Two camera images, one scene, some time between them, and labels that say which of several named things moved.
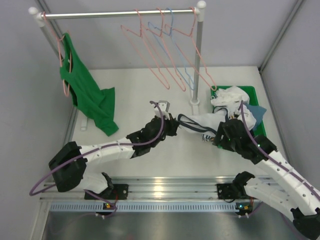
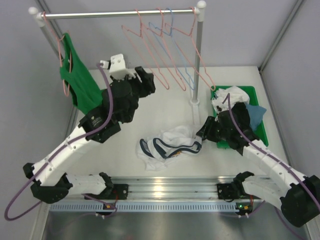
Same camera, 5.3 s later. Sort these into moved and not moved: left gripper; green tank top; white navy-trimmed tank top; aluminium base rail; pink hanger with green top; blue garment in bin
Moved: left gripper; white navy-trimmed tank top
Not moved: pink hanger with green top; blue garment in bin; aluminium base rail; green tank top
